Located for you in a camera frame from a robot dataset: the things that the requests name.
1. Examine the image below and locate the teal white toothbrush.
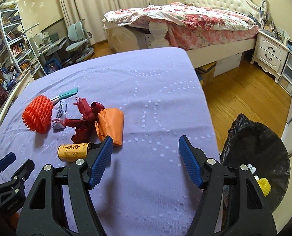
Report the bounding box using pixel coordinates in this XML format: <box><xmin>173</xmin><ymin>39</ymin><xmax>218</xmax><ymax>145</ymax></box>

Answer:
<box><xmin>50</xmin><ymin>88</ymin><xmax>79</xmax><ymax>103</ymax></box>

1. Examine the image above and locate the black lined trash bin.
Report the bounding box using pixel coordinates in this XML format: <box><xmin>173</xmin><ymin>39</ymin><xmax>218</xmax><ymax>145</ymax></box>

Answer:
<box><xmin>220</xmin><ymin>114</ymin><xmax>291</xmax><ymax>213</ymax></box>

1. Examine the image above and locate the brown cardboard box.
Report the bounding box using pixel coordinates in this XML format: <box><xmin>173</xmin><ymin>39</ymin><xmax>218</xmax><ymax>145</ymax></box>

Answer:
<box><xmin>195</xmin><ymin>61</ymin><xmax>217</xmax><ymax>86</ymax></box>

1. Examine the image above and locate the white two-drawer nightstand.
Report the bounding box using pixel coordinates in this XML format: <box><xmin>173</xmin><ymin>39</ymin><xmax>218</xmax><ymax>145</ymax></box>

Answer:
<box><xmin>250</xmin><ymin>31</ymin><xmax>290</xmax><ymax>83</ymax></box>

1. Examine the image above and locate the cluster of small bottles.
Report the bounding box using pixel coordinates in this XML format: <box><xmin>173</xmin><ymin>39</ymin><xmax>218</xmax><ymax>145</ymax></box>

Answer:
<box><xmin>259</xmin><ymin>5</ymin><xmax>291</xmax><ymax>40</ymax></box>

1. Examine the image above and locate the orange bag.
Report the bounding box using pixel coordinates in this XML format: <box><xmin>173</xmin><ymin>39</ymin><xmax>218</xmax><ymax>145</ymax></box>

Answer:
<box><xmin>94</xmin><ymin>108</ymin><xmax>125</xmax><ymax>148</ymax></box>

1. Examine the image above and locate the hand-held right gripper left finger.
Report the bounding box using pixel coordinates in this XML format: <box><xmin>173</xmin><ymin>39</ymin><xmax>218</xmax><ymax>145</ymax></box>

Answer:
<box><xmin>16</xmin><ymin>135</ymin><xmax>114</xmax><ymax>236</ymax></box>

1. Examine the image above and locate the white bookshelf with books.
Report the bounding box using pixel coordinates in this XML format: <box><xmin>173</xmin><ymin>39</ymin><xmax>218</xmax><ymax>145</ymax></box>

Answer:
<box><xmin>0</xmin><ymin>4</ymin><xmax>42</xmax><ymax>89</ymax></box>

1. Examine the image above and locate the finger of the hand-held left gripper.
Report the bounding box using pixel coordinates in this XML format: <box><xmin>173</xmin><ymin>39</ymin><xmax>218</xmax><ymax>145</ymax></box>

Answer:
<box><xmin>0</xmin><ymin>159</ymin><xmax>35</xmax><ymax>195</ymax></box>
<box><xmin>0</xmin><ymin>152</ymin><xmax>16</xmax><ymax>187</ymax></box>

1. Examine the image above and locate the pale blue desk chair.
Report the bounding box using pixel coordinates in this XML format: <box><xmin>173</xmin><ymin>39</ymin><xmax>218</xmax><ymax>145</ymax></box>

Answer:
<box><xmin>65</xmin><ymin>21</ymin><xmax>95</xmax><ymax>61</ymax></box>

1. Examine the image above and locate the pink floral bed sheet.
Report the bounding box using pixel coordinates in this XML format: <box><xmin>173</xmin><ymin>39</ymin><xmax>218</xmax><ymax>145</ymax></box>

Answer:
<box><xmin>166</xmin><ymin>17</ymin><xmax>259</xmax><ymax>50</ymax></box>

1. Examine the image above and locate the pale blue cloth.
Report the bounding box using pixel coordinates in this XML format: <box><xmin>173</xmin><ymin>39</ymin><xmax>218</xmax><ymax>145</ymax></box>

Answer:
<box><xmin>51</xmin><ymin>98</ymin><xmax>69</xmax><ymax>131</ymax></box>

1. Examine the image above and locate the dark red fringed scarf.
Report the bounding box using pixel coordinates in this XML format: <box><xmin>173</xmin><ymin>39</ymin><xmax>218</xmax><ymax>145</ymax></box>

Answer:
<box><xmin>51</xmin><ymin>97</ymin><xmax>106</xmax><ymax>144</ymax></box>

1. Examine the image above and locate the yellow can with black cap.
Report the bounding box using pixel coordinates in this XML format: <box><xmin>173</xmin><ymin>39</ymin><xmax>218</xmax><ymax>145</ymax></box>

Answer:
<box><xmin>57</xmin><ymin>142</ymin><xmax>95</xmax><ymax>163</ymax></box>

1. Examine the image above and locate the clear plastic drawer unit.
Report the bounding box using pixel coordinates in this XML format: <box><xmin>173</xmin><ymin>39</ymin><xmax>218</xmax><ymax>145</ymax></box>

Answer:
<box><xmin>278</xmin><ymin>53</ymin><xmax>292</xmax><ymax>96</ymax></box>

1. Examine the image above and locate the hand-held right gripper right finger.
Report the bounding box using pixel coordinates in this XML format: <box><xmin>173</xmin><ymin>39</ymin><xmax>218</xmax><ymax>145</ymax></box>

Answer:
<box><xmin>178</xmin><ymin>135</ymin><xmax>277</xmax><ymax>236</ymax></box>

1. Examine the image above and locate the white storage box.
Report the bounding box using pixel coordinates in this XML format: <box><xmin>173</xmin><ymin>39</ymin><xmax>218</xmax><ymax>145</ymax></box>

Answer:
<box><xmin>213</xmin><ymin>53</ymin><xmax>244</xmax><ymax>78</ymax></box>

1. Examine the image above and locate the white study desk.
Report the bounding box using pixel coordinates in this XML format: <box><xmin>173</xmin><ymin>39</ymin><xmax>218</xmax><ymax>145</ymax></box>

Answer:
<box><xmin>29</xmin><ymin>32</ymin><xmax>68</xmax><ymax>69</ymax></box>

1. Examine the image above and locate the pink floral duvet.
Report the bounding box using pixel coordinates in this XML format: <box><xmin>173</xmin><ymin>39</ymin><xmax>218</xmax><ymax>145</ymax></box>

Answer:
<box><xmin>103</xmin><ymin>2</ymin><xmax>259</xmax><ymax>30</ymax></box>

